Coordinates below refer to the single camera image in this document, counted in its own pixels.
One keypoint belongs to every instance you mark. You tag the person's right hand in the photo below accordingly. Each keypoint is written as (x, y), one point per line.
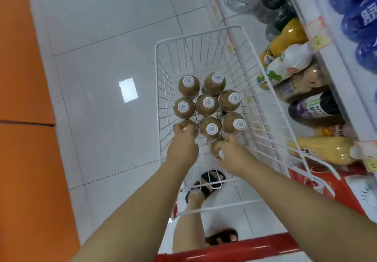
(235, 156)

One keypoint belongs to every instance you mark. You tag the person's left hand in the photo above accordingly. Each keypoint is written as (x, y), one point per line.
(182, 150)

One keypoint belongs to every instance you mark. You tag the white-capped tan drink bottle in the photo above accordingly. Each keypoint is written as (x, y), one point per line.
(215, 148)
(191, 125)

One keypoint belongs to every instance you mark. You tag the bunch of white-capped tan bottles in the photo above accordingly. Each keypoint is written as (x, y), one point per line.
(207, 104)

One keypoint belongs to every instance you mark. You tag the red-handled white wire cart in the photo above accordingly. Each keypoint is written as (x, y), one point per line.
(235, 250)

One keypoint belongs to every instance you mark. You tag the store shelving unit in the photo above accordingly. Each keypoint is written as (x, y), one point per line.
(332, 64)

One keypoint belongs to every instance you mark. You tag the person's left forearm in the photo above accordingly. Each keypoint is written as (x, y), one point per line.
(132, 220)

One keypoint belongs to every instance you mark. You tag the person's right forearm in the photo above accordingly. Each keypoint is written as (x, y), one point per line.
(309, 211)

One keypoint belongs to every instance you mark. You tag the person's left black sandal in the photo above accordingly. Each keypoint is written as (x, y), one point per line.
(206, 182)

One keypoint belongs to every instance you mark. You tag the person's black sandal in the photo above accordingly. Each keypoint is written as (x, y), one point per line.
(222, 236)
(206, 182)

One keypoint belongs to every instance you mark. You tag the person's left leg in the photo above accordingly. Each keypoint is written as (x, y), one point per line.
(188, 229)

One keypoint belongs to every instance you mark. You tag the person's right black sandal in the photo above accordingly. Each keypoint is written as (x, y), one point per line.
(222, 236)

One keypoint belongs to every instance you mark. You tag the purple juice bottle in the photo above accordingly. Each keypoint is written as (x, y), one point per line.
(318, 108)

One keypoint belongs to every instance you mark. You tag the white green-label juice bottle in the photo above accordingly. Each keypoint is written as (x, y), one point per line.
(288, 64)

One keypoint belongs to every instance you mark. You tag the yellow juice bottle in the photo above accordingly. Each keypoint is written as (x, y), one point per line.
(288, 35)

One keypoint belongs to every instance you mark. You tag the red white drink carton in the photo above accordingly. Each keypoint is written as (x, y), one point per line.
(338, 188)

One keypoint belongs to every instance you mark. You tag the red yellow price tag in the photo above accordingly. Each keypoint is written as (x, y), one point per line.
(368, 156)
(318, 33)

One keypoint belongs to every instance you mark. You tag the orange panelled display rack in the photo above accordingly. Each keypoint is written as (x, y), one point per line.
(29, 153)

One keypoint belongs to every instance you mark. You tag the row of blue drink bottles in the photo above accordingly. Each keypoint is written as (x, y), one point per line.
(359, 20)

